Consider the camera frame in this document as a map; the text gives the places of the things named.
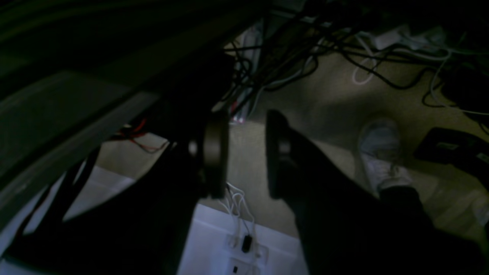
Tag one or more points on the white sneaker shoe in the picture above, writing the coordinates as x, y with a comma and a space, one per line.
380, 150

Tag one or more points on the black box on floor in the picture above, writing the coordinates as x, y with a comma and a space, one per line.
464, 151

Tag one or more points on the white power strip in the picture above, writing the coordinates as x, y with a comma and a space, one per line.
244, 256

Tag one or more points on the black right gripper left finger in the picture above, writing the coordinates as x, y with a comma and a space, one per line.
194, 168

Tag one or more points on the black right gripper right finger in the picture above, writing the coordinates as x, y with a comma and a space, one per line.
346, 230

